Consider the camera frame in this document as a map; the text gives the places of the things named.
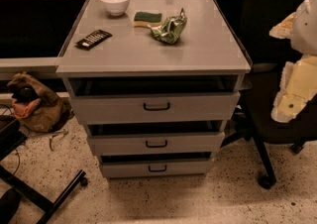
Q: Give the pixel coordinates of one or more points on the grey bottom drawer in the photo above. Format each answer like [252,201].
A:
[156,169]

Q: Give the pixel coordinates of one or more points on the crumpled green chip bag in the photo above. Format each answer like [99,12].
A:
[171,29]

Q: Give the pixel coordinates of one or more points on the grey drawer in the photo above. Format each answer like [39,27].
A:
[91,110]
[155,143]
[156,169]

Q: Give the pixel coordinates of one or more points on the brown backpack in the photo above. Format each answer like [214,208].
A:
[36,106]

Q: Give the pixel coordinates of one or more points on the green yellow sponge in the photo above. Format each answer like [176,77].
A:
[147,20]

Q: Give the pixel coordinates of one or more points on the black remote control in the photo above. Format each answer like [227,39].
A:
[92,40]

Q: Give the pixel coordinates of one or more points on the white bowl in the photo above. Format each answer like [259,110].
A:
[115,7]

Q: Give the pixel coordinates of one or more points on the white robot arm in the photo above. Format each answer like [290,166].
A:
[304,29]

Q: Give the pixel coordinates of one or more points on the grey drawer cabinet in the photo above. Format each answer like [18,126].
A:
[205,59]

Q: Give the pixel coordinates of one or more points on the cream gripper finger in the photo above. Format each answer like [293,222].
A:
[283,29]
[298,85]

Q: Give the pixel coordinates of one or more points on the black stand base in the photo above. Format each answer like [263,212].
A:
[10,139]

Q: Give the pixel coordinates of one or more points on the grey top drawer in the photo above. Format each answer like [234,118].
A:
[91,110]

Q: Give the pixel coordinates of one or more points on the black office chair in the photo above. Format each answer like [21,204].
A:
[269,55]

